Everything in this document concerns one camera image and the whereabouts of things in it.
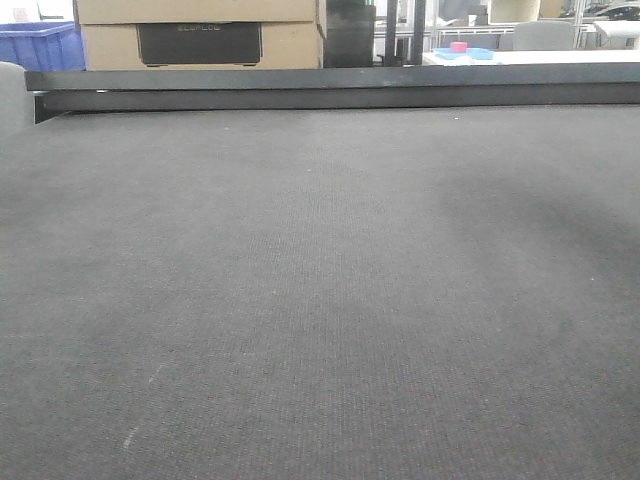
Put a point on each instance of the lower cardboard box black print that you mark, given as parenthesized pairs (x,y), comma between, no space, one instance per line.
(203,46)

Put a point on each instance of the white background table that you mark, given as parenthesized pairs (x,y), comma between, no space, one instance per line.
(543,57)

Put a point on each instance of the red tape roll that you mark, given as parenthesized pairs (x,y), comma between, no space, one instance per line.
(458,47)

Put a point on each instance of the blue shallow tray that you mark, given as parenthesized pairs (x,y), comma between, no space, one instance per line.
(470,53)

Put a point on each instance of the grey office chair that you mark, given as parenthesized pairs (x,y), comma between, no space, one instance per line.
(541,35)

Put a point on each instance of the upper cardboard box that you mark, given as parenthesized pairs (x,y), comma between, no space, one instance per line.
(138,11)

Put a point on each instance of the blue plastic crate background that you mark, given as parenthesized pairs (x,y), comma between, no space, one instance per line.
(43,46)

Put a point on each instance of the black conveyor side rail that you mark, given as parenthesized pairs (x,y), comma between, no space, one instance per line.
(176,93)

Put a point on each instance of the dark grey conveyor belt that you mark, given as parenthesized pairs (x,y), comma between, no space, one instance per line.
(382,294)

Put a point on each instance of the black stacked bins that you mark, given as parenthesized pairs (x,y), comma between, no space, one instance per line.
(350,34)

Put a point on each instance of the grey conveyor end cover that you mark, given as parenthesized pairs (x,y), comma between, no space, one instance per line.
(17,107)

